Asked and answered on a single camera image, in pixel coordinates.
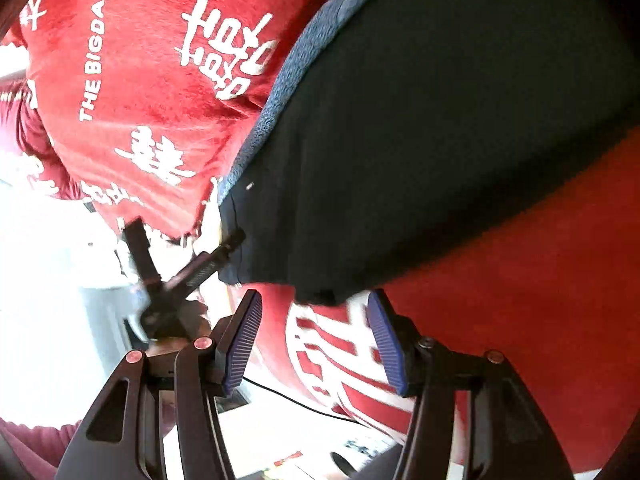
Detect dark pants with blue waistband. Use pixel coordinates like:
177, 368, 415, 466
218, 0, 640, 306

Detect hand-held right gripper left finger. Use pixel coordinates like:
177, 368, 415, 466
54, 290, 264, 480

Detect red printed blanket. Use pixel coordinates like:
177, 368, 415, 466
0, 0, 640, 478

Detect person's left forearm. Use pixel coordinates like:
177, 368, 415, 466
0, 417, 83, 480

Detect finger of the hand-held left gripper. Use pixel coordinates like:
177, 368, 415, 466
162, 228, 247, 297
122, 220, 163, 288

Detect thin black cable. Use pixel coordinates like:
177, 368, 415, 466
242, 376, 362, 425

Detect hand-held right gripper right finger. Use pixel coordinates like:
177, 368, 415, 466
366, 289, 576, 480

